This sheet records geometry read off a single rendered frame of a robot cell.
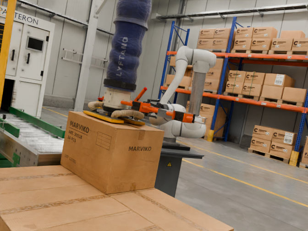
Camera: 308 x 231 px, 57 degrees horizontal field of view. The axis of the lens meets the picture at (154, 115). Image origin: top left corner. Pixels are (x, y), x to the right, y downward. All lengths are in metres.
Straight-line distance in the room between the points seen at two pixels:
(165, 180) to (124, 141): 0.89
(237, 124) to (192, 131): 8.34
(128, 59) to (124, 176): 0.74
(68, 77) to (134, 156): 10.53
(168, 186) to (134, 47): 1.25
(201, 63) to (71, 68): 10.16
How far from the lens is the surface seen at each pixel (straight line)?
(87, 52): 5.53
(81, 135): 1.96
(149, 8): 1.99
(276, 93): 8.95
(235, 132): 10.76
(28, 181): 1.83
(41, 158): 2.19
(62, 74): 12.03
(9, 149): 2.70
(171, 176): 2.50
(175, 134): 2.44
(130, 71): 1.89
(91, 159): 1.85
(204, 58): 2.31
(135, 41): 1.92
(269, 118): 10.34
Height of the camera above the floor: 1.16
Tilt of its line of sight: 4 degrees down
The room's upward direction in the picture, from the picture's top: 11 degrees clockwise
